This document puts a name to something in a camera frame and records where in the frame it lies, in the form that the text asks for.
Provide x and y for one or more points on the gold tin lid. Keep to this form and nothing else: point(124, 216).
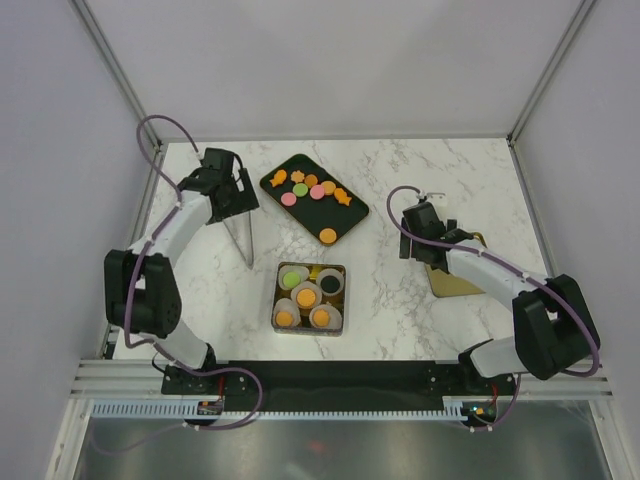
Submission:
point(444, 284)

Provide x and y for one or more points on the white paper cup bottom-right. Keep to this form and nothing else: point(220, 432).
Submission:
point(336, 317)

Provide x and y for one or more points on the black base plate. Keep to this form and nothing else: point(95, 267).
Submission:
point(326, 383)

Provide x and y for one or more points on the brown shell cookie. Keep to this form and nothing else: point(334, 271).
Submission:
point(311, 180)

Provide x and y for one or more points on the orange fish cookie left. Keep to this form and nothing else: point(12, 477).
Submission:
point(278, 178)

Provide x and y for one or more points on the beige round biscuit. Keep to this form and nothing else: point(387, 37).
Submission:
point(328, 187)

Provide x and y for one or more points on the white paper cup bottom-left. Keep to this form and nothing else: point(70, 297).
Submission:
point(287, 305)

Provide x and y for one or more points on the orange fish cookie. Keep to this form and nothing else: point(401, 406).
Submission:
point(278, 178)
point(342, 196)

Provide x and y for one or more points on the orange fish cookie right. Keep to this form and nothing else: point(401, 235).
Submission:
point(342, 196)

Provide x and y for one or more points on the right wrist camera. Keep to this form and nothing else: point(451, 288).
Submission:
point(437, 199)

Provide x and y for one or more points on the orange flower cookie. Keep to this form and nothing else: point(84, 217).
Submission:
point(297, 177)

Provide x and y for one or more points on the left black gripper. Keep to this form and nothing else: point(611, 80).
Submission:
point(244, 201)

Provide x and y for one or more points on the pink macaron cookie left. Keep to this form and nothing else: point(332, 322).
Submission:
point(288, 199)

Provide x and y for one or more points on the white paper cup top-left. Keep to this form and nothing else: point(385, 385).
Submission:
point(301, 270)

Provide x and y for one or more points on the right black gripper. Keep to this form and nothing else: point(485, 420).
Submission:
point(404, 248)

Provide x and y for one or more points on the right aluminium frame post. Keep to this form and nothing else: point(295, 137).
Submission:
point(569, 36)

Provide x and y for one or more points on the aluminium frame post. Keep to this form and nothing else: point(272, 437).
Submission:
point(107, 55)
point(569, 36)

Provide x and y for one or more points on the square cookie tin box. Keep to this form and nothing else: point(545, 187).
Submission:
point(338, 301)

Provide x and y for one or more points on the white paper cup top-right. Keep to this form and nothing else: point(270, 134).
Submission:
point(334, 272)

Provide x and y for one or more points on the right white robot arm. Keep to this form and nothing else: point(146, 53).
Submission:
point(553, 331)

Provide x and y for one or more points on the black chocolate sandwich cookie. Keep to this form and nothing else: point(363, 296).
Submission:
point(330, 284)

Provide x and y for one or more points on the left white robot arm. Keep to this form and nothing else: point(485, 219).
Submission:
point(142, 297)

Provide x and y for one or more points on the silver metal tongs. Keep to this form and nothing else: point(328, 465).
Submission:
point(241, 231)

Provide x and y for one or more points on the pink macaron cookie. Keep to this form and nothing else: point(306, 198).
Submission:
point(317, 192)
point(288, 199)

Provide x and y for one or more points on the orange round biscuit front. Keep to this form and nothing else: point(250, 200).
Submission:
point(327, 236)

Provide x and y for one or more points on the pink macaron cookie right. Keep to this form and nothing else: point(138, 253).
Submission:
point(317, 192)

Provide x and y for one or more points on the dark green cookie tray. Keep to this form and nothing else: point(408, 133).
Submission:
point(315, 215)

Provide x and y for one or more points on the orange pumpkin cookie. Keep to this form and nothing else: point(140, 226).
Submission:
point(321, 318)

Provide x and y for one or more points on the white paper cup centre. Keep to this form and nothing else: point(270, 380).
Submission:
point(307, 284)

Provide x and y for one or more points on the green macaron cookie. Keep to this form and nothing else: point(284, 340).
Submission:
point(290, 280)
point(300, 190)

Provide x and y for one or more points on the left aluminium frame post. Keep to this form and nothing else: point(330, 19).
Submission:
point(107, 55)

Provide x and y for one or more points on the beige sandwich biscuit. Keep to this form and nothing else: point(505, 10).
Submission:
point(306, 298)

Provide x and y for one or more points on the white slotted cable duct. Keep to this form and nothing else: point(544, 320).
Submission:
point(194, 409)

